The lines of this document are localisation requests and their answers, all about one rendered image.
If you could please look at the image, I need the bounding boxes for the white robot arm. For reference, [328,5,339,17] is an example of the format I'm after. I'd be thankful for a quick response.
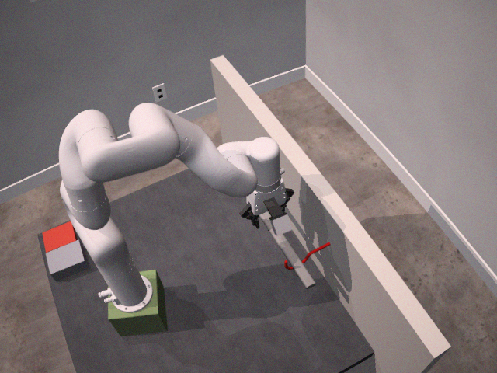
[59,103,285,313]

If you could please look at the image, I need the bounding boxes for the grey long rod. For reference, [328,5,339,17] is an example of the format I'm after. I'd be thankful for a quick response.
[259,211,316,289]

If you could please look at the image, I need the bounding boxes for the red flat block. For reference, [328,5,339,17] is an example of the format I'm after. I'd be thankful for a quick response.
[42,222,77,253]

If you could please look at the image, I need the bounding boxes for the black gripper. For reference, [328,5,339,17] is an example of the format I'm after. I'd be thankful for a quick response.
[239,178,294,228]

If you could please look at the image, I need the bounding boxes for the grey wall panel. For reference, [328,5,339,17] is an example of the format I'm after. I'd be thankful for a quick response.
[210,55,451,373]

